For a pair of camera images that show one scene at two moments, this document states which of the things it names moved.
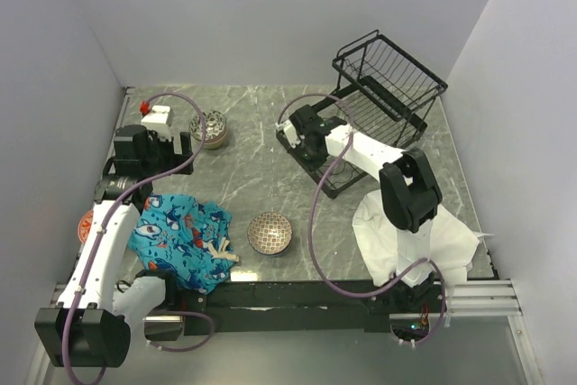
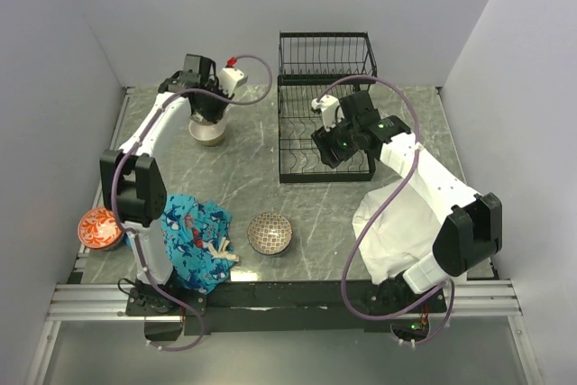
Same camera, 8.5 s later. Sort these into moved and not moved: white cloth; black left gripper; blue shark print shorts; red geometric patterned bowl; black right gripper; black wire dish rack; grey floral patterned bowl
Moved: black wire dish rack; black left gripper; black right gripper
Not moved: red geometric patterned bowl; blue shark print shorts; grey floral patterned bowl; white cloth
